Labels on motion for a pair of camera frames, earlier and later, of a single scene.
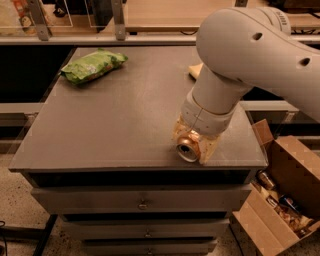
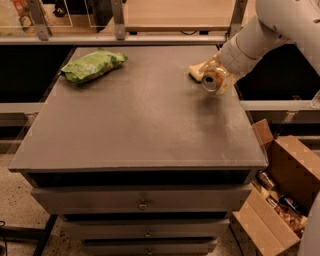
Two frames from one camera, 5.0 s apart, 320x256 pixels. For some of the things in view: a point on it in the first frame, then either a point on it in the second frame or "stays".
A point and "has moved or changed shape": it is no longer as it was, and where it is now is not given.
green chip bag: (92, 66) stays
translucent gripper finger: (181, 127) → (213, 63)
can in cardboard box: (265, 179) stays
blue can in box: (289, 201) stays
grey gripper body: (204, 120) → (230, 56)
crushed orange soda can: (188, 146) has moved or changed shape
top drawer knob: (142, 206) stays
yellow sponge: (195, 69) stays
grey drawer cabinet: (101, 156) stays
